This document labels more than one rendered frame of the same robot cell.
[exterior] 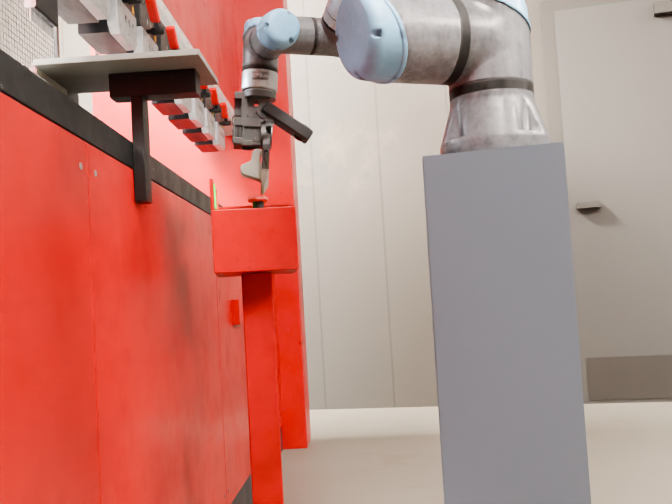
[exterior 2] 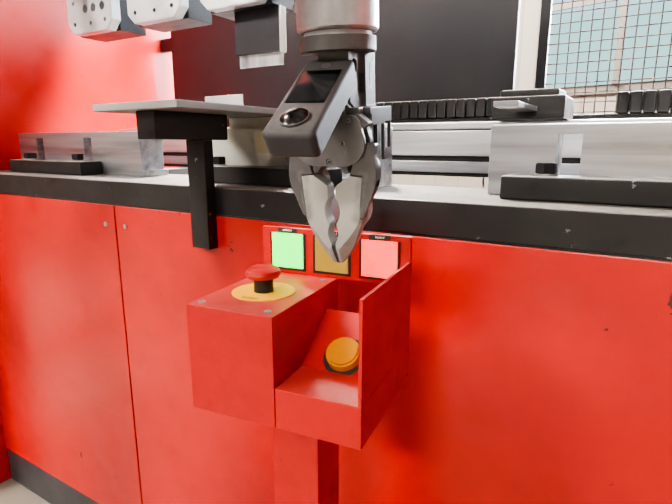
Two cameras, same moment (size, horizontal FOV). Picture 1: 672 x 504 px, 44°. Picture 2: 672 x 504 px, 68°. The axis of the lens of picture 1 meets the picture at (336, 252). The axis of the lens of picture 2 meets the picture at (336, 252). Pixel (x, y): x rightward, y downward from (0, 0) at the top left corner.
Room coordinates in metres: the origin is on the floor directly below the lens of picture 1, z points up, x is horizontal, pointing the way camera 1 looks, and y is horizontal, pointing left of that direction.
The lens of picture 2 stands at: (1.97, -0.29, 0.95)
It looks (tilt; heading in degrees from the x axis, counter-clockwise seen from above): 12 degrees down; 120
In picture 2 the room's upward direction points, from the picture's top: straight up
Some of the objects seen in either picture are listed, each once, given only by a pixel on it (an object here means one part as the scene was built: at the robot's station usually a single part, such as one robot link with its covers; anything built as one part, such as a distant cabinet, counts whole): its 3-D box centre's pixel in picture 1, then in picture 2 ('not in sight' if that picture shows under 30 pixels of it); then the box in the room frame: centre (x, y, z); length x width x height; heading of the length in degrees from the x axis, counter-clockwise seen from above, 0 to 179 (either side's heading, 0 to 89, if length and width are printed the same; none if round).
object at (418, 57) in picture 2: not in sight; (312, 80); (1.15, 0.99, 1.12); 1.13 x 0.02 x 0.44; 178
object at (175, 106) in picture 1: (170, 80); not in sight; (2.35, 0.44, 1.26); 0.15 x 0.09 x 0.17; 178
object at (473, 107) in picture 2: not in sight; (445, 109); (1.59, 0.87, 1.02); 0.37 x 0.06 x 0.04; 178
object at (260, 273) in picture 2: (258, 205); (263, 281); (1.62, 0.15, 0.79); 0.04 x 0.04 x 0.04
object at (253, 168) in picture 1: (254, 170); (330, 213); (1.70, 0.16, 0.87); 0.06 x 0.03 x 0.09; 96
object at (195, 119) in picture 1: (185, 98); not in sight; (2.55, 0.44, 1.26); 0.15 x 0.09 x 0.17; 178
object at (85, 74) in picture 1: (131, 72); (202, 110); (1.37, 0.33, 1.00); 0.26 x 0.18 x 0.01; 88
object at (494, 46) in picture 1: (483, 41); not in sight; (1.14, -0.22, 0.94); 0.13 x 0.12 x 0.14; 111
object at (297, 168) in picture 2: (265, 148); (314, 171); (1.70, 0.13, 0.92); 0.05 x 0.02 x 0.09; 6
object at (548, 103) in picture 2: not in sight; (524, 103); (1.81, 0.62, 1.01); 0.26 x 0.12 x 0.05; 88
